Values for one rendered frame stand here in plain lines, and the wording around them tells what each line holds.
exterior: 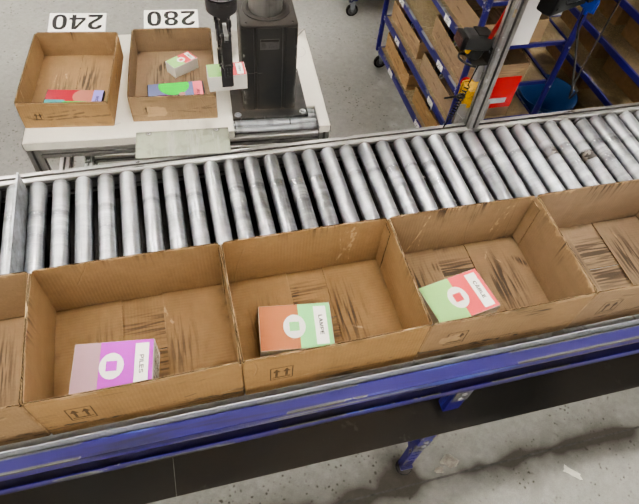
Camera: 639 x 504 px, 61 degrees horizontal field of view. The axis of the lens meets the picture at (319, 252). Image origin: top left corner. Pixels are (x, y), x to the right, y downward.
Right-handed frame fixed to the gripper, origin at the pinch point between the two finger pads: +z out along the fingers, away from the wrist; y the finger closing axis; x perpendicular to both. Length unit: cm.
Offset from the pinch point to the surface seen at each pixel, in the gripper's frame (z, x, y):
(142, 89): 37, -25, -43
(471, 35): 3, 76, -10
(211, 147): 37.4, -5.3, -10.6
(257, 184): 37.5, 6.5, 7.9
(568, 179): 38, 109, 23
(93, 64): 37, -41, -59
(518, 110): 78, 146, -55
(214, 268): 17, -11, 51
